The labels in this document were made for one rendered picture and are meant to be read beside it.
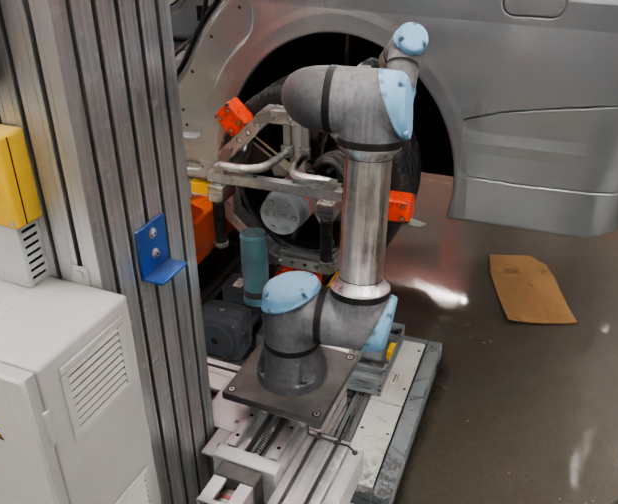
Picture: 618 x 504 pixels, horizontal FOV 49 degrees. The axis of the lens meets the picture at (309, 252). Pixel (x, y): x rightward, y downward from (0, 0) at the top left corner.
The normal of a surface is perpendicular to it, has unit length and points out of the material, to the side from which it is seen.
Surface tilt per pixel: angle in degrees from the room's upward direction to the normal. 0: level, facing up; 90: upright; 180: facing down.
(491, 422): 0
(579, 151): 90
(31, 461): 90
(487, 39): 90
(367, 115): 82
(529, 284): 2
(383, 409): 0
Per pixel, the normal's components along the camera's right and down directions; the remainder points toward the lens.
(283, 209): -0.36, 0.47
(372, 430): -0.01, -0.87
